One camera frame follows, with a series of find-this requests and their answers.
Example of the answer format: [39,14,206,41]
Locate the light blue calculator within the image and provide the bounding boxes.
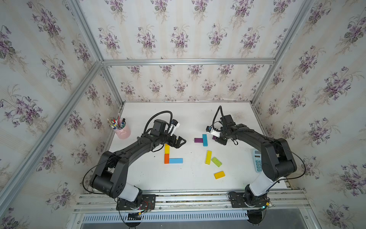
[252,149,263,173]

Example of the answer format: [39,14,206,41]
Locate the light blue long block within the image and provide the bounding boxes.
[169,158,184,164]

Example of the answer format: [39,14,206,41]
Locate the yellow-orange block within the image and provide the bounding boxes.
[214,171,226,179]

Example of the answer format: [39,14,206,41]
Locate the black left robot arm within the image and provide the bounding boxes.
[89,119,186,202]

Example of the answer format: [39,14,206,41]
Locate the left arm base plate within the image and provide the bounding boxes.
[116,194,156,211]

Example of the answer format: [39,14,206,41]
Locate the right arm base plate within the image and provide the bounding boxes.
[228,191,270,209]

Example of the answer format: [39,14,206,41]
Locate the teal long block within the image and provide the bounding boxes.
[202,134,208,147]

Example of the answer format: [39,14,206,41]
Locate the lime green block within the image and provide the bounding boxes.
[211,157,222,168]

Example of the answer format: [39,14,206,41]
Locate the yellow long block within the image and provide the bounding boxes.
[205,150,212,165]

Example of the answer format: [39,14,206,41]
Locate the pink pen cup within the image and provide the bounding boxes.
[114,125,131,140]

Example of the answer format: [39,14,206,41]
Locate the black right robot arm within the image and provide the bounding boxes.
[216,115,297,197]

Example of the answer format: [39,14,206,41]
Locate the pens in cup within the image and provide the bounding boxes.
[107,113,126,130]

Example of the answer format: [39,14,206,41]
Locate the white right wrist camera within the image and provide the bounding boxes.
[206,125,222,137]

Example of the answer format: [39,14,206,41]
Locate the aluminium front rail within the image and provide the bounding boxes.
[72,189,311,214]

